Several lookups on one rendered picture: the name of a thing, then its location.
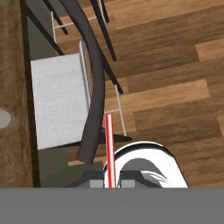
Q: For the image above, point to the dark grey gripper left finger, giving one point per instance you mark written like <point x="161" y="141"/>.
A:
<point x="94" y="178"/>

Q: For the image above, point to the white and black round object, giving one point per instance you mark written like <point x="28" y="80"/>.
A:
<point x="172" y="169"/>

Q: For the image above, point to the dining counter with wooden top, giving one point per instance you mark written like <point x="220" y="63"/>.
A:
<point x="13" y="73"/>

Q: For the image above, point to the black stool with white seat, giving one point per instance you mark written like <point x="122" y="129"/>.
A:
<point x="59" y="99"/>

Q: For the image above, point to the red and white striped straw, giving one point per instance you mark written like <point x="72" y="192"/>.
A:
<point x="110" y="145"/>

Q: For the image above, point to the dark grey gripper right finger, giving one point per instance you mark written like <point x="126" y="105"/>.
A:
<point x="127" y="178"/>

